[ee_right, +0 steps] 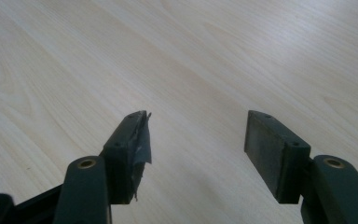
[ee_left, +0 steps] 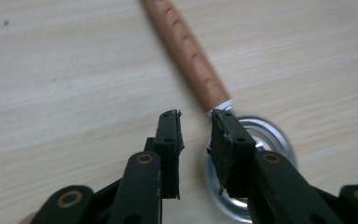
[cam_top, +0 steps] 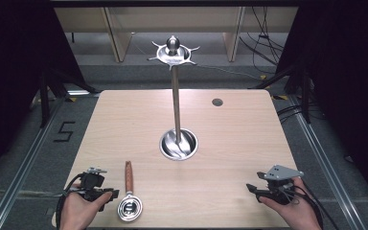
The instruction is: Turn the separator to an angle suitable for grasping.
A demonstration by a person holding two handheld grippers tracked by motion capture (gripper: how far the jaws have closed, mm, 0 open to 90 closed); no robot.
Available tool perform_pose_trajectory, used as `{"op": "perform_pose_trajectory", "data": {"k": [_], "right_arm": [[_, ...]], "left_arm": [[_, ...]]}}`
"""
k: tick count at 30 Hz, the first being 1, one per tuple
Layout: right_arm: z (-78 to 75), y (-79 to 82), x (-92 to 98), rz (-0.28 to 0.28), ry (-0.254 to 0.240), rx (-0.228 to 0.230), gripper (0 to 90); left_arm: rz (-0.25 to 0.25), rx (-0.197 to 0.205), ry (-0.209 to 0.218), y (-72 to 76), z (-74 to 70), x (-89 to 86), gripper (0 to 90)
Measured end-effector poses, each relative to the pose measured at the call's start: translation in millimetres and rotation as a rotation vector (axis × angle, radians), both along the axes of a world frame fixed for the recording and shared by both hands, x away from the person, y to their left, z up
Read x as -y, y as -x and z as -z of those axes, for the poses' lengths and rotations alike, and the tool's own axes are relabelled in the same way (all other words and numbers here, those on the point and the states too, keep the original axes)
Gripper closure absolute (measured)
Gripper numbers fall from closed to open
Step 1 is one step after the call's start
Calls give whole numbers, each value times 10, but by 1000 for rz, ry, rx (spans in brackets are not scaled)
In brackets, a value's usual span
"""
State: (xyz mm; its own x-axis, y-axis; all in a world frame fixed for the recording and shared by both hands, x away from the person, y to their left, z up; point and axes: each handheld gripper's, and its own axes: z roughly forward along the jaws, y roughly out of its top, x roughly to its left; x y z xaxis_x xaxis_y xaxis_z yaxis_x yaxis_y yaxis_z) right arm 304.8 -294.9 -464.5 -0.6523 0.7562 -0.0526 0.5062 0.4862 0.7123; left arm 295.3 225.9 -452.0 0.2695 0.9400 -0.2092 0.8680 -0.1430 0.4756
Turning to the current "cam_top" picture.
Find dark curtain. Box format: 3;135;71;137
276;0;368;205
0;0;87;188

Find person's right hand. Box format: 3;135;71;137
258;176;323;230

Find white floor cable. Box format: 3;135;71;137
200;64;261;81

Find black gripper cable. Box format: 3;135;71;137
284;179;340;230
55;172;85;230

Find light wooden desk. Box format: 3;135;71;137
54;6;299;63

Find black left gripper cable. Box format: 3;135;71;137
55;172;85;230

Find person's left hand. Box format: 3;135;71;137
58;191;113;230

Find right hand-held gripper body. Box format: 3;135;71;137
263;164;305;206

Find aluminium floor rail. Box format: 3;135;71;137
0;97;65;230
287;95;368;230

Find black metal stand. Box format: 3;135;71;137
37;61;102;129
248;61;314;125

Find metal utensil rack stand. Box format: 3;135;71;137
147;34;201;162

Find metal ladle with wooden handle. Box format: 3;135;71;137
116;160;144;222

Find black floor cables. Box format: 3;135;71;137
275;103;305;125

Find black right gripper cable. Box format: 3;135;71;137
284;179;340;230

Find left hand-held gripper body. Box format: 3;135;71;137
75;166;113;203

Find black hanging cables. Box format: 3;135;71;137
239;6;286;75

